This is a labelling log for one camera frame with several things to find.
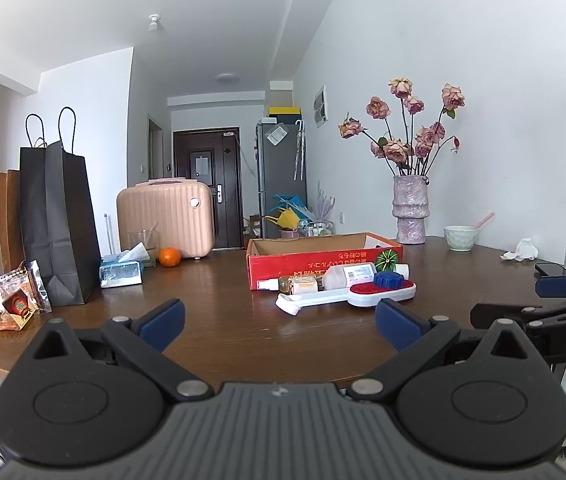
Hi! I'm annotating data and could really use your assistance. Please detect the blue ridged cap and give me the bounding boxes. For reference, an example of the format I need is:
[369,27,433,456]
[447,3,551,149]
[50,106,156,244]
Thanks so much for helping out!
[373,271,405,290]

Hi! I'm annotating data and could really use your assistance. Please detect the white red brush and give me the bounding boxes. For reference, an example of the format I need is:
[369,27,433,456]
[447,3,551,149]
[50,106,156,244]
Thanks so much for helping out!
[275,280,417,315]

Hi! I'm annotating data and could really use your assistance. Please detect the green spray bottle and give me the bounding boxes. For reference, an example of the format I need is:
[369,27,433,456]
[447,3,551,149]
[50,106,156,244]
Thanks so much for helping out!
[257,274,323,295]

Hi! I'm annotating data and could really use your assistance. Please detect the black smartphone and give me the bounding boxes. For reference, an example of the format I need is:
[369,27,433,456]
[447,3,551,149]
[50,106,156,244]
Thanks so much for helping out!
[535,261,566,278]

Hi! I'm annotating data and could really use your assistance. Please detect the crumpled white tissue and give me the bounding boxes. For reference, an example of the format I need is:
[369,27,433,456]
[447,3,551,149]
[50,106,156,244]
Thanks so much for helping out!
[500,237,538,262]

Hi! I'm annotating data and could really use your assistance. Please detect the tissue pack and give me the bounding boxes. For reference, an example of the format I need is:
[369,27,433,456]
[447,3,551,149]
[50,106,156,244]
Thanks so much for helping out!
[98,250,144,288]

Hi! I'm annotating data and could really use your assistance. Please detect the orange fruit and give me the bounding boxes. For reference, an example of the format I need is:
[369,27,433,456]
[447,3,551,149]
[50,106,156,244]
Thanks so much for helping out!
[158,247,181,268]

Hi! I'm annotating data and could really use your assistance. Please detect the glass cup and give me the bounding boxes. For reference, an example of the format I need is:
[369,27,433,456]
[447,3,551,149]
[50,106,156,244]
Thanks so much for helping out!
[128,229,159,266]

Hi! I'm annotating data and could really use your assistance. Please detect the pale green bowl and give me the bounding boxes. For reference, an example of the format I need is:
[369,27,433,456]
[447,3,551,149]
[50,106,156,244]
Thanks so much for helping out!
[444,226,478,252]

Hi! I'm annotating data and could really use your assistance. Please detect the pink spoon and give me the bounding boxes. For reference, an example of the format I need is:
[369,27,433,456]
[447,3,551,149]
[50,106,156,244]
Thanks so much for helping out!
[473,211,495,230]

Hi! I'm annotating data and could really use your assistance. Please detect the purple textured vase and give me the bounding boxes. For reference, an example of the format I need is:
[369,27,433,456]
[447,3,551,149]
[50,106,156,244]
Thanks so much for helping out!
[393,176,430,245]

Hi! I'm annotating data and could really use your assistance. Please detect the pink ribbed suitcase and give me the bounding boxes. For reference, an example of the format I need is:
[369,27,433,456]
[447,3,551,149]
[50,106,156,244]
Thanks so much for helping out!
[116,178,215,259]

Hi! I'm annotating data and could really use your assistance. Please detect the snack packets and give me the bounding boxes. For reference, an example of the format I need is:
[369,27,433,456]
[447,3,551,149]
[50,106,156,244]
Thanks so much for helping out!
[0,260,52,332]

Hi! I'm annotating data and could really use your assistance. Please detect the red cardboard box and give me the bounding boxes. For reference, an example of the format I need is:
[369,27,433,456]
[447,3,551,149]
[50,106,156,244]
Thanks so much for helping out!
[246,233,403,290]

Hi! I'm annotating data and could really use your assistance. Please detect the black paper bag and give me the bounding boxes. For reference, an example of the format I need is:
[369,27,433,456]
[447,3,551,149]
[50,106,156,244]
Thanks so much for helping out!
[19,133,100,307]

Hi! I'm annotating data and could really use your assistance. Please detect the cart with clutter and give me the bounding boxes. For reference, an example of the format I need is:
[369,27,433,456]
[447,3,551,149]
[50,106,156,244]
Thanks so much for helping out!
[263,184,335,237]

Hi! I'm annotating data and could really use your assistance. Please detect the dried pink roses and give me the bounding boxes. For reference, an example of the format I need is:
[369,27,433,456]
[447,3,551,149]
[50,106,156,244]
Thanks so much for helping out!
[337,77,466,179]

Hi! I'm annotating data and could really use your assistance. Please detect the dark brown door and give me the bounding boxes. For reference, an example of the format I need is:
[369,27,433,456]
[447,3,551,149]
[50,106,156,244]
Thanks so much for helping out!
[172,127,244,249]

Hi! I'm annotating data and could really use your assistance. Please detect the grey refrigerator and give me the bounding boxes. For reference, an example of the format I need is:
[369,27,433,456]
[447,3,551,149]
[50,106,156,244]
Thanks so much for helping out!
[256,114,307,238]

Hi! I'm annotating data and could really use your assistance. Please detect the yellow box on fridge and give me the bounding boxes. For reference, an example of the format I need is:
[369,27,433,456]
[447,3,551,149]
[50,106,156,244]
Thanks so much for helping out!
[268,106,301,116]

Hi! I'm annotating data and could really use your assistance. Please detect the ceiling lamp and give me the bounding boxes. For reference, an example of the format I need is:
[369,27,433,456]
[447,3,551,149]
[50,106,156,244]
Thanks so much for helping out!
[216,73,240,84]

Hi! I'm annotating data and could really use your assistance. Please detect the wall vent panel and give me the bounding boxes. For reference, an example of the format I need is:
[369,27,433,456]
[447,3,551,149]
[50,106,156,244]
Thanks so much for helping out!
[312,86,327,128]

